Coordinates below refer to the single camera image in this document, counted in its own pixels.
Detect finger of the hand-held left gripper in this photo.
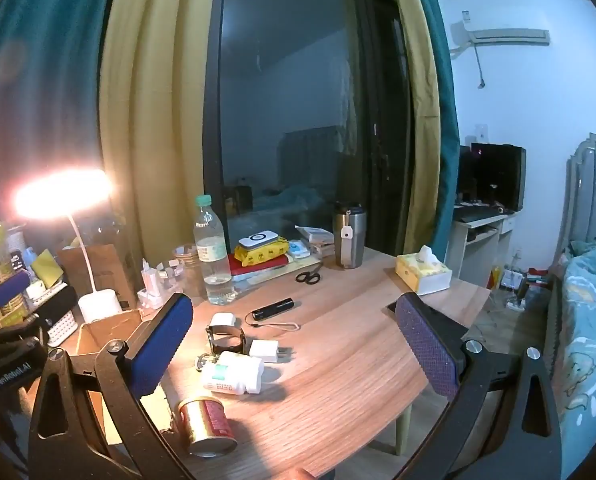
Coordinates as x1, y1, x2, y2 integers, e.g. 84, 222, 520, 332
0, 284, 79, 346
0, 269, 33, 333

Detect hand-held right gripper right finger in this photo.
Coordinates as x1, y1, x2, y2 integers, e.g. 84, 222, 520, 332
395, 291, 563, 480

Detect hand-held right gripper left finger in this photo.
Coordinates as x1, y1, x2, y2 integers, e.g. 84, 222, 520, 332
28, 292, 195, 480

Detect cardboard box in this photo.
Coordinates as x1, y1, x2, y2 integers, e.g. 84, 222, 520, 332
68, 308, 179, 441

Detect brown leather strap watch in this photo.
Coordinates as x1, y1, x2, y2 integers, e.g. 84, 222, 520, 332
205, 326, 247, 356

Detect white pill bottle teal label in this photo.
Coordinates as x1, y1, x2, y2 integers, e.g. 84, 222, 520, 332
200, 360, 263, 396

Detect red and gold can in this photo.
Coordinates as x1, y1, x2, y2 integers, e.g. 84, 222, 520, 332
178, 395, 239, 458

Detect white power adapter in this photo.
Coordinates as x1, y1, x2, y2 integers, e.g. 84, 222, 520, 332
248, 340, 295, 365

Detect black flashlight with lanyard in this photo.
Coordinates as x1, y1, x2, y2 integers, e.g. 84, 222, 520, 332
245, 298, 303, 333

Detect woven wicker basket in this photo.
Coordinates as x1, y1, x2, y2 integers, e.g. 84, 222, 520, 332
0, 257, 35, 332

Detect white plastic basket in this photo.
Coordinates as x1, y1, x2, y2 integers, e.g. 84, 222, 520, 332
45, 310, 78, 348

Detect yellow-green sponge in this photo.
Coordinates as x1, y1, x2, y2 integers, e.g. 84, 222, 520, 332
30, 249, 64, 288

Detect white power strip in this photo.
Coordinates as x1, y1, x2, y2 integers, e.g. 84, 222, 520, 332
137, 287, 172, 311

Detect white desk lamp base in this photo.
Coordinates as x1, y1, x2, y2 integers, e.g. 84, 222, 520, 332
13, 169, 122, 324

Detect brown cardboard lamp package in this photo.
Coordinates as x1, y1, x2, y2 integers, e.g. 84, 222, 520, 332
57, 244, 139, 313

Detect white plug-in charger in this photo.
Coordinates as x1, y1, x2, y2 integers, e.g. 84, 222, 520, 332
140, 258, 161, 301

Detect clear glass cup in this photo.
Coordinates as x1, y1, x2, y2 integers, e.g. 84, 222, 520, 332
155, 259, 186, 287

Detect yellow tissue box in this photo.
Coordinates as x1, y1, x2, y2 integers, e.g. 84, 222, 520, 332
396, 245, 452, 296

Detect glass jar gold lid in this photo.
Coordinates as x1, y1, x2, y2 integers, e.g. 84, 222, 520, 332
174, 243, 202, 281

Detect clear plastic water bottle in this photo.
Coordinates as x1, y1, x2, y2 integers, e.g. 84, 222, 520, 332
193, 194, 235, 306

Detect white computer desk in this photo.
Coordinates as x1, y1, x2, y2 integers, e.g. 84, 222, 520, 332
448, 205, 521, 291

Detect red book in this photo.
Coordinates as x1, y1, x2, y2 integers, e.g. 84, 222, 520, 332
228, 255, 289, 277

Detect yellow wet wipes pack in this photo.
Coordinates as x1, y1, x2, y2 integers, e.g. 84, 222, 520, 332
234, 242, 289, 267

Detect stainless steel tumbler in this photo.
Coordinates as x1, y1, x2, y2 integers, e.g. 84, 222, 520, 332
333, 202, 367, 270

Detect white power bank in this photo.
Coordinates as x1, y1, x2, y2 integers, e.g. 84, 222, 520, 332
238, 229, 279, 250

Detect black scissors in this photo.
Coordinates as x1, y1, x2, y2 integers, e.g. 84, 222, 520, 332
295, 260, 323, 284

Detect teal printed blanket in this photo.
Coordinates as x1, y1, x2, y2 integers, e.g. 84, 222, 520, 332
550, 242, 596, 480

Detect white flat box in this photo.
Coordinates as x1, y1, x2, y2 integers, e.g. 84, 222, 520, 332
295, 226, 335, 244

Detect teal curtain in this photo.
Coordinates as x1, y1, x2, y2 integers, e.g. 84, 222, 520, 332
410, 0, 461, 278
0, 0, 129, 221

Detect black computer monitor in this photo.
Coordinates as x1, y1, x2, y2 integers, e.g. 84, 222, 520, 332
470, 142, 527, 212

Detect grey padded headboard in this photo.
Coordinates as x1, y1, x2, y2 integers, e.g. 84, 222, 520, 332
548, 132, 596, 281

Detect dark sliding glass door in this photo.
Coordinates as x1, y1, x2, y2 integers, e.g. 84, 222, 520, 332
203, 0, 413, 256

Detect white air conditioner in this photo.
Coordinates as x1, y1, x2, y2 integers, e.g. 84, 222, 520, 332
450, 20, 551, 58

